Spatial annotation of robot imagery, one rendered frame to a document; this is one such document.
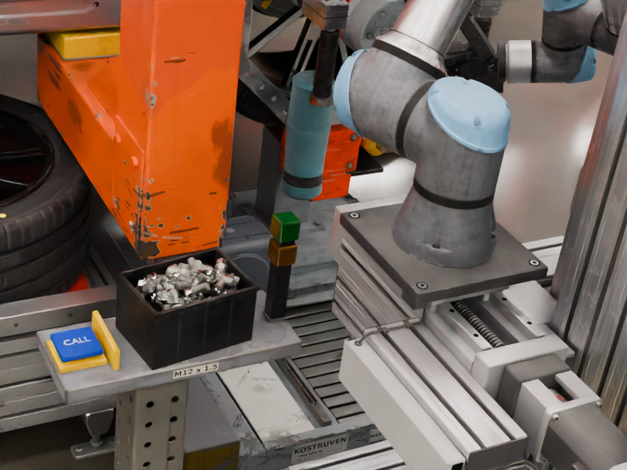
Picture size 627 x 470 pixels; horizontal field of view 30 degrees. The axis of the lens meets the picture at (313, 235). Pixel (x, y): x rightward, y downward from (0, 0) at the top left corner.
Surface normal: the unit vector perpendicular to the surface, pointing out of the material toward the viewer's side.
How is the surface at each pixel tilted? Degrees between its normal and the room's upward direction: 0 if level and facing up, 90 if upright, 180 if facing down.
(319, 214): 0
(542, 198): 0
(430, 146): 90
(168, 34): 90
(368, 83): 55
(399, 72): 62
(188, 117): 90
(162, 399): 90
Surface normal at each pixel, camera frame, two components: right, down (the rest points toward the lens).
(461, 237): 0.17, 0.25
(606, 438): 0.12, -0.84
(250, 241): 0.28, -0.59
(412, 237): -0.66, 0.01
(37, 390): 0.45, 0.51
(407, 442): -0.88, 0.15
